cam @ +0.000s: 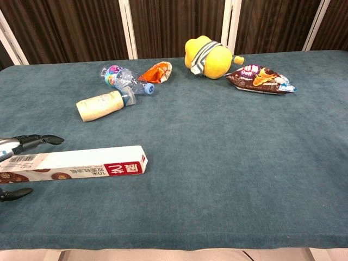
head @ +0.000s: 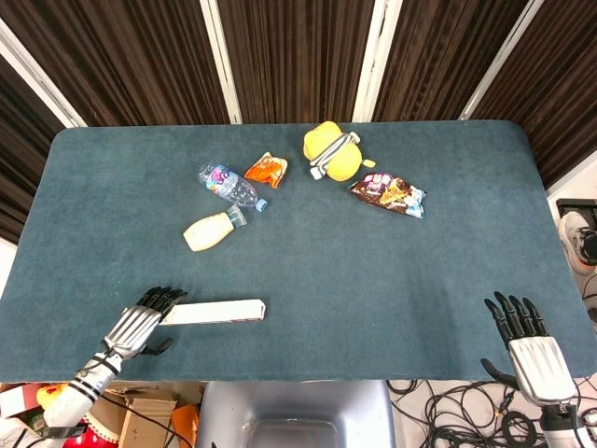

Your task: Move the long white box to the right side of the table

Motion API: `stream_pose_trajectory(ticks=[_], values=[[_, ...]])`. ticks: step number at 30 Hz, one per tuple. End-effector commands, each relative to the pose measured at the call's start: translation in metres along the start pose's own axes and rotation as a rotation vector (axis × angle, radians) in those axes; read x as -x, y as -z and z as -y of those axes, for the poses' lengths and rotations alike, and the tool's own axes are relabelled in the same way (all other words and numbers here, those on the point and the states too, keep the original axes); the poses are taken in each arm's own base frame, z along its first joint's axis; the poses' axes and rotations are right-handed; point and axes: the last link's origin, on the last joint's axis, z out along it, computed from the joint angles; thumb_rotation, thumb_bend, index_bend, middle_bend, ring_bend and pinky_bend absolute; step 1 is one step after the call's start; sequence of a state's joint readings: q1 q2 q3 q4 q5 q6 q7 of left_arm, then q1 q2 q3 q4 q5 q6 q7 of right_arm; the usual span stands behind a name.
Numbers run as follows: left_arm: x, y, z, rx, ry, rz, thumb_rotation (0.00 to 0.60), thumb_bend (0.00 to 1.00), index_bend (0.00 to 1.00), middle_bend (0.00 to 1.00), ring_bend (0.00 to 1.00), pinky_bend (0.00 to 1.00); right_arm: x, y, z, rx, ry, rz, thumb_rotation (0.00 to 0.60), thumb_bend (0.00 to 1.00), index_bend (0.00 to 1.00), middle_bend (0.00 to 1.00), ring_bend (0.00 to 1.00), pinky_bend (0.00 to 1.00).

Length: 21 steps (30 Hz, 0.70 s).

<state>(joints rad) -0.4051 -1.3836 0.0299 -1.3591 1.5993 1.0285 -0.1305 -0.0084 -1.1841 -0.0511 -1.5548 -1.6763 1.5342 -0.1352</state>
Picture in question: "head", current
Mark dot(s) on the grey plastic bin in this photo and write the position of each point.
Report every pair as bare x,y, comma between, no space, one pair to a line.
296,415

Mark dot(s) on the yellow plush toy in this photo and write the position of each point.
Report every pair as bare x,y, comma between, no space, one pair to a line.
333,151

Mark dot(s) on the cardboard box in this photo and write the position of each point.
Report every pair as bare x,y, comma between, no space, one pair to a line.
140,410

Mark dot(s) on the brown snack bag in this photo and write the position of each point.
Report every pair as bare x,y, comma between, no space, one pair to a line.
389,192

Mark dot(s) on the clear plastic water bottle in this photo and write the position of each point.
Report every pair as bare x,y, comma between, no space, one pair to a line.
231,185

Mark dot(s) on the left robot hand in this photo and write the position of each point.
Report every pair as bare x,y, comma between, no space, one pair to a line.
133,326

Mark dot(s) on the red round container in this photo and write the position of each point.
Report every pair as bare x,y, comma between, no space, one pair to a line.
95,436

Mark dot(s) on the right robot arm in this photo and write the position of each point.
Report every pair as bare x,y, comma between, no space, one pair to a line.
562,425

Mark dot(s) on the blue-green table cloth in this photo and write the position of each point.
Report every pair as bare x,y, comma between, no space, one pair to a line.
298,242

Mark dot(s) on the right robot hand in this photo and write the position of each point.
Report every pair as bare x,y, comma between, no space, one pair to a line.
536,359

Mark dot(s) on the long white box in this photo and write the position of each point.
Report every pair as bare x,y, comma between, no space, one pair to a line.
213,312

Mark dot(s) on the cream squeeze bottle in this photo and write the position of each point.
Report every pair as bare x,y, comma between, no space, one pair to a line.
212,230

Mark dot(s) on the orange snack packet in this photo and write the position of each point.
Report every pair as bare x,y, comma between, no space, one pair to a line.
267,169

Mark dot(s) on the white sneaker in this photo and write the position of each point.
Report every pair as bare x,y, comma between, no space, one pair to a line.
578,242

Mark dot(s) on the orange plastic bag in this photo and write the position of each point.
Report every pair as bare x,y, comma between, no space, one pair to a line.
185,422

